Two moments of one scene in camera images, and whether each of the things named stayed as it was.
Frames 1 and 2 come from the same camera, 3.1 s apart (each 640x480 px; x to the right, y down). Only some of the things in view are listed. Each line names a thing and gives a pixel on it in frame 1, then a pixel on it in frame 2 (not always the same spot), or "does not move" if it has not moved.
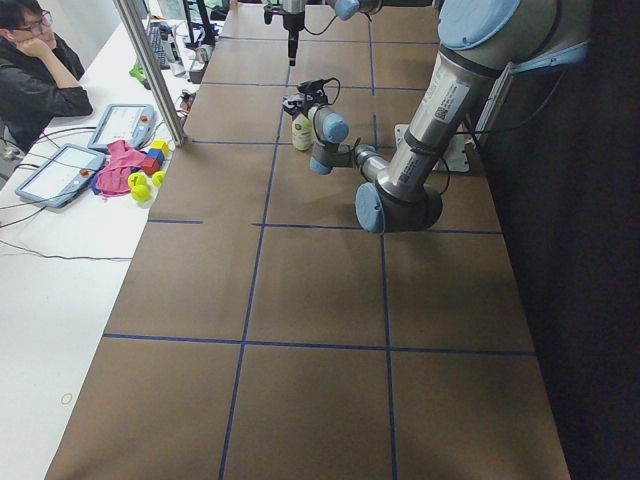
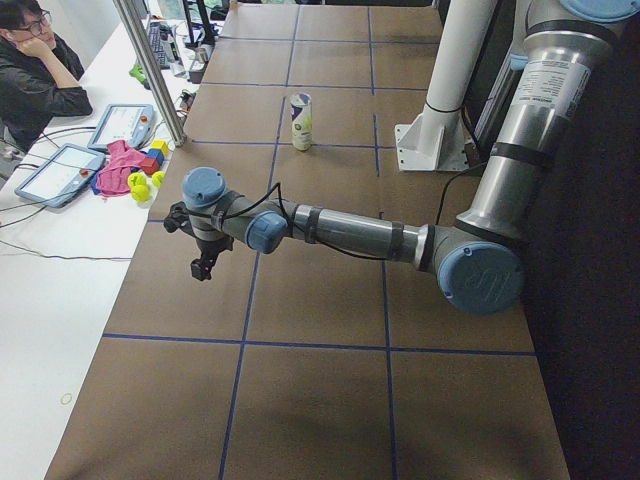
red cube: x=150 y=165 does not move
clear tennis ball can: x=302 y=130 does not move
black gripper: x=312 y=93 -> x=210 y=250
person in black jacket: x=40 y=79 does not move
